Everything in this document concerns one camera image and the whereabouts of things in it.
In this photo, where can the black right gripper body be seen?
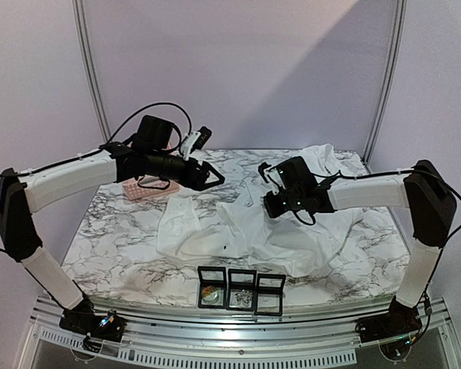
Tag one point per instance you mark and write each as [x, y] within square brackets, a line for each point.
[271, 205]

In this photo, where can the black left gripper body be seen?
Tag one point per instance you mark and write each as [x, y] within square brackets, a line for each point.
[158, 168]

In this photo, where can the white button shirt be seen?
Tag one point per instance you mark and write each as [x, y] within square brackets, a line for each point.
[230, 221]

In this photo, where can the green red round brooch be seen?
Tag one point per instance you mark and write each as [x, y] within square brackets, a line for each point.
[212, 295]

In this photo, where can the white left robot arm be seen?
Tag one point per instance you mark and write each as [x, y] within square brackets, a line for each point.
[24, 193]

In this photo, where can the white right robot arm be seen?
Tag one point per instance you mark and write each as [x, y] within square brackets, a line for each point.
[420, 189]

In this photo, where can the pink plastic basket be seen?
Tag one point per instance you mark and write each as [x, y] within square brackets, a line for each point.
[148, 187]

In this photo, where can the right black display case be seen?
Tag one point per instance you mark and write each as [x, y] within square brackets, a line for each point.
[269, 295]

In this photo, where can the black display case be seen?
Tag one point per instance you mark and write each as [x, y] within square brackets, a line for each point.
[238, 280]
[212, 276]
[269, 295]

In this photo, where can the middle black display case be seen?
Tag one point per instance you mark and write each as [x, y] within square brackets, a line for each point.
[238, 280]

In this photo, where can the left black display case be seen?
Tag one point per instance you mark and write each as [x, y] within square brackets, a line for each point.
[212, 276]

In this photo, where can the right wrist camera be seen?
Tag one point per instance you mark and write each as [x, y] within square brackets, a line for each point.
[270, 176]

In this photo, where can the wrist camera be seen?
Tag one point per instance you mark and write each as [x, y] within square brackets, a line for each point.
[270, 176]
[194, 141]

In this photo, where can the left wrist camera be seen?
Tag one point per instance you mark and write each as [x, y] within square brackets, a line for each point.
[194, 141]

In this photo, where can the left aluminium frame post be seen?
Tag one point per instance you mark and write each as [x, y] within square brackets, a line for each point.
[87, 56]

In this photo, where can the aluminium front rail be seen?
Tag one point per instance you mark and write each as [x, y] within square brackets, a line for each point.
[321, 336]

